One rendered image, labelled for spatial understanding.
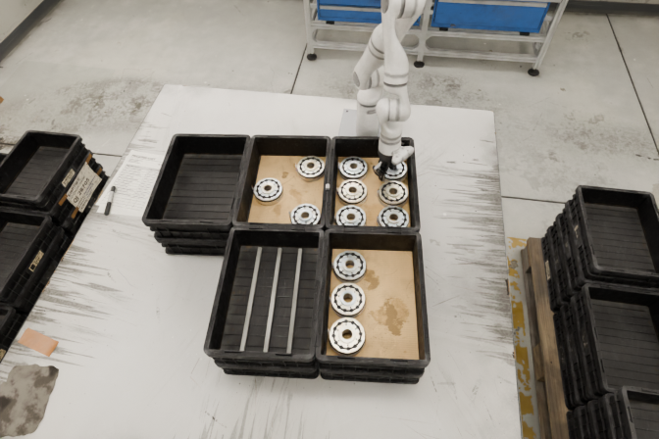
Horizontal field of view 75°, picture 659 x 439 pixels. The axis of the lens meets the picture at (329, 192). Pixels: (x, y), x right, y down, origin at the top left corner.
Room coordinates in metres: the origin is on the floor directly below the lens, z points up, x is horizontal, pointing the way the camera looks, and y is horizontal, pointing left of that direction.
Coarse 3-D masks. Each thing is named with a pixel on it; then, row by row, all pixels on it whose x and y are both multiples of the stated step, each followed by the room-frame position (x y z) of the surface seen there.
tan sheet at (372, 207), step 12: (372, 168) 1.02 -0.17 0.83; (336, 180) 0.97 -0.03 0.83; (372, 180) 0.96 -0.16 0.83; (336, 192) 0.92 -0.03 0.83; (372, 192) 0.91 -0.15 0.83; (408, 192) 0.90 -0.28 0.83; (336, 204) 0.87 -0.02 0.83; (372, 204) 0.86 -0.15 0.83; (408, 204) 0.85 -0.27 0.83; (372, 216) 0.81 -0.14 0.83
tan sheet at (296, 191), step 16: (272, 160) 1.09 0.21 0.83; (288, 160) 1.09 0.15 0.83; (272, 176) 1.01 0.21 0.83; (288, 176) 1.01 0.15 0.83; (288, 192) 0.93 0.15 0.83; (304, 192) 0.93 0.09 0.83; (320, 192) 0.92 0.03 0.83; (256, 208) 0.87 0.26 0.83; (272, 208) 0.87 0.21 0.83; (288, 208) 0.86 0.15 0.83; (320, 208) 0.85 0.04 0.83
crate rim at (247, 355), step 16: (320, 240) 0.67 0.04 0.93; (224, 256) 0.63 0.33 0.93; (320, 256) 0.61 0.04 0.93; (224, 272) 0.58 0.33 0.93; (320, 272) 0.56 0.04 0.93; (208, 336) 0.39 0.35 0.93; (208, 352) 0.35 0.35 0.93; (224, 352) 0.35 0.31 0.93; (240, 352) 0.34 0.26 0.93; (256, 352) 0.34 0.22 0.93
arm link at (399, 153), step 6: (384, 144) 0.95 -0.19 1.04; (396, 144) 0.94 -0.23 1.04; (384, 150) 0.94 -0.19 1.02; (390, 150) 0.94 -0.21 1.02; (396, 150) 0.94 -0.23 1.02; (402, 150) 0.94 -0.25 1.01; (408, 150) 0.94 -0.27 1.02; (396, 156) 0.91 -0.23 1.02; (402, 156) 0.91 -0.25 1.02; (408, 156) 0.92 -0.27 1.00; (396, 162) 0.89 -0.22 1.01
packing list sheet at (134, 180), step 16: (128, 160) 1.26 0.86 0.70; (144, 160) 1.25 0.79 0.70; (160, 160) 1.25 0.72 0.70; (128, 176) 1.16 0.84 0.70; (144, 176) 1.16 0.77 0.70; (128, 192) 1.08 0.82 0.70; (144, 192) 1.08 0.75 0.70; (112, 208) 1.01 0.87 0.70; (128, 208) 1.00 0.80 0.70; (144, 208) 1.00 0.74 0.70
